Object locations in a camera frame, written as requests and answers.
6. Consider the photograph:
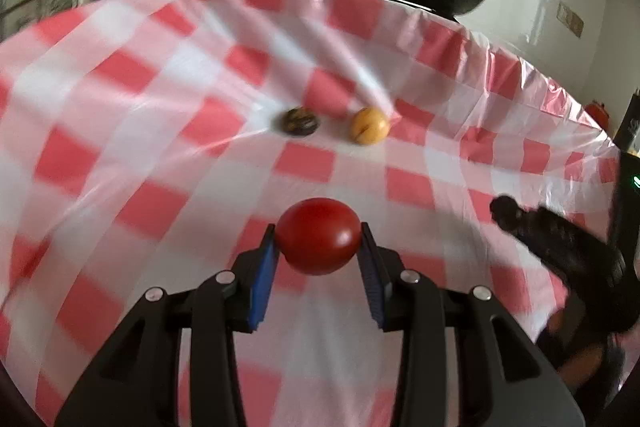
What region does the red white checkered tablecloth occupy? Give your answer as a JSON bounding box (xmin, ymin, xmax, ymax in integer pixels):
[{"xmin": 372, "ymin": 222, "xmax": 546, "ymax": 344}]
[{"xmin": 1, "ymin": 0, "xmax": 618, "ymax": 423}]

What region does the small red cherry tomato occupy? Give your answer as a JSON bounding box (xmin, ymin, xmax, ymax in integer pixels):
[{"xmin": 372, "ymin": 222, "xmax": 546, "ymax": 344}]
[{"xmin": 274, "ymin": 198, "xmax": 361, "ymax": 275}]

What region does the person right hand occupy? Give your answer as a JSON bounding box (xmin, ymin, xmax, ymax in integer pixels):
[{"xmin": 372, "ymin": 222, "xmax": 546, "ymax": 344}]
[{"xmin": 544, "ymin": 309, "xmax": 608, "ymax": 392}]

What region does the small yellow fruit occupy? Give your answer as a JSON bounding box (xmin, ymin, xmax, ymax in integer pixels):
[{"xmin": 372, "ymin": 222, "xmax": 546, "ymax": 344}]
[{"xmin": 349, "ymin": 106, "xmax": 390, "ymax": 145}]

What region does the dark brown dried mangosteen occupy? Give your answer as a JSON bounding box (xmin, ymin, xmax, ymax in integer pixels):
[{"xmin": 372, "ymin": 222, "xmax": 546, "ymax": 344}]
[{"xmin": 281, "ymin": 106, "xmax": 320, "ymax": 136}]

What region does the wall power socket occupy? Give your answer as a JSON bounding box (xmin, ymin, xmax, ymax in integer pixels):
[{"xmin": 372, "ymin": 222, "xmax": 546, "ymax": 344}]
[{"xmin": 556, "ymin": 2, "xmax": 585, "ymax": 38}]

